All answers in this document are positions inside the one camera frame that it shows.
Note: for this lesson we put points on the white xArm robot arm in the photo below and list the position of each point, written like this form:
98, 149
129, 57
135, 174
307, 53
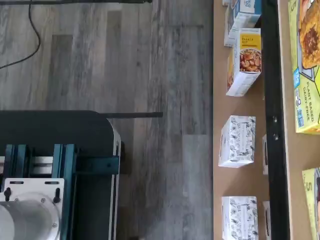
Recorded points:
25, 220

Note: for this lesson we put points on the black robot cart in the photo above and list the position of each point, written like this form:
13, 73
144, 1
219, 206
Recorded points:
50, 127

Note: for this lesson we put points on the teal aluminium frame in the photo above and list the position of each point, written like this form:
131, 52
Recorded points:
95, 163

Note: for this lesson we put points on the silver aluminium extrusion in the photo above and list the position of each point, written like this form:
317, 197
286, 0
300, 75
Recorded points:
42, 165

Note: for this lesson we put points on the blue purely elizabeth box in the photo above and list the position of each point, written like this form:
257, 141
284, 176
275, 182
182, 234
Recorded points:
246, 22

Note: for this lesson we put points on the black metal shelf frame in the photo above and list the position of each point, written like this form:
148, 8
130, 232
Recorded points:
273, 75

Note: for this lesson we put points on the black metal floor bar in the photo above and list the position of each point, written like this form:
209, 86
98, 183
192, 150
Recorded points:
135, 115
75, 1

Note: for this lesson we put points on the white patterned pantry box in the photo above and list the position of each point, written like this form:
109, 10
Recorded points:
266, 220
240, 217
240, 140

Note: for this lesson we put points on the orange Bobo's peanut butter box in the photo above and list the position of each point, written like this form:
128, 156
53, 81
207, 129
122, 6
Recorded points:
311, 200

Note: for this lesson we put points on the yellow purely elizabeth box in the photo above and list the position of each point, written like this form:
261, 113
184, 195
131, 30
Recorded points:
250, 57

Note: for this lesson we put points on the white patterned small boxes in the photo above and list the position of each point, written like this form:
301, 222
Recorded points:
220, 105

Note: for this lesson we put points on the green Bobo's apple pie box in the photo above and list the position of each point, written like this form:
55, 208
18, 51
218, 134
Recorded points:
307, 100

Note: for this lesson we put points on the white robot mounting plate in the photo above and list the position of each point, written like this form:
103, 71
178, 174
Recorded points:
32, 190

